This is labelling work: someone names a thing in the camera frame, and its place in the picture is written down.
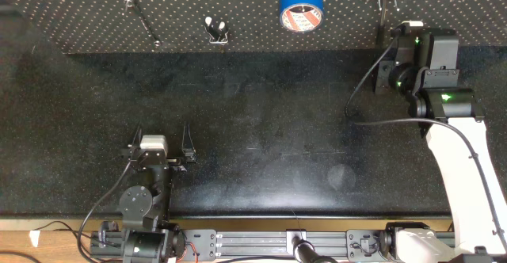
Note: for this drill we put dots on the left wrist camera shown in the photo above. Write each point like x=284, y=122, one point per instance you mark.
x=153, y=143

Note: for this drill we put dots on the black and white pliers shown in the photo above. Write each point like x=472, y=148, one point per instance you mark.
x=216, y=31

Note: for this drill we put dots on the black pegboard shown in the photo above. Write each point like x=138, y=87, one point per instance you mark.
x=237, y=1

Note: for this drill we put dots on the wrench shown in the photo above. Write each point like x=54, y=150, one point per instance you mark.
x=144, y=23

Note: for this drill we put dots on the mounting rail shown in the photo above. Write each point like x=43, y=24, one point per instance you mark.
x=253, y=243

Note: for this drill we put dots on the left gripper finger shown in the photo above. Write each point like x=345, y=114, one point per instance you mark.
x=137, y=134
x=188, y=146

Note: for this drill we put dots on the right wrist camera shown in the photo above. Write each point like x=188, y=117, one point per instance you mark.
x=412, y=23

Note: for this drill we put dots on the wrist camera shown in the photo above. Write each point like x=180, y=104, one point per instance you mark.
x=153, y=143
x=412, y=23

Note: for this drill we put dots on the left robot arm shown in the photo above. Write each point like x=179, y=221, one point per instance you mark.
x=136, y=207

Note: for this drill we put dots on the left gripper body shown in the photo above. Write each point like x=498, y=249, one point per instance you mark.
x=148, y=161

